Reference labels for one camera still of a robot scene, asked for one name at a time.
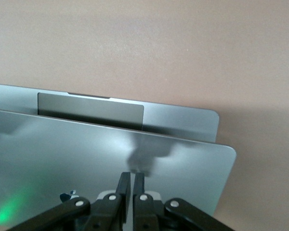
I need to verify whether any silver grey laptop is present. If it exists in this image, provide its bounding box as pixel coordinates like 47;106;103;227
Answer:
0;83;237;231

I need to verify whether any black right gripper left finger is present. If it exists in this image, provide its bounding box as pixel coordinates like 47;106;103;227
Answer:
12;171;131;231

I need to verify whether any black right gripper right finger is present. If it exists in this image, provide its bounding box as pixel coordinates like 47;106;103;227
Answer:
132;172;232;231

